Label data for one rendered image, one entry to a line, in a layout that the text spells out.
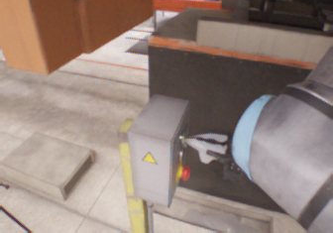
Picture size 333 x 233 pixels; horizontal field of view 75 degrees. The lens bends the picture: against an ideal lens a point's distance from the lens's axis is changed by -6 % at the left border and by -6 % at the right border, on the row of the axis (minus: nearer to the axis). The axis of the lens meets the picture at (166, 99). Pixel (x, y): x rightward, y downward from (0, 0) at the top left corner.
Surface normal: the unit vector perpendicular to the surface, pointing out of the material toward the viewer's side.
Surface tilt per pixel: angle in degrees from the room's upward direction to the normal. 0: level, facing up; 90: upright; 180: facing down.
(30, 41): 90
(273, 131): 45
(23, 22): 90
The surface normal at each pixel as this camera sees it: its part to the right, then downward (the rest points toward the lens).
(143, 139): -0.32, 0.51
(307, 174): -0.68, -0.30
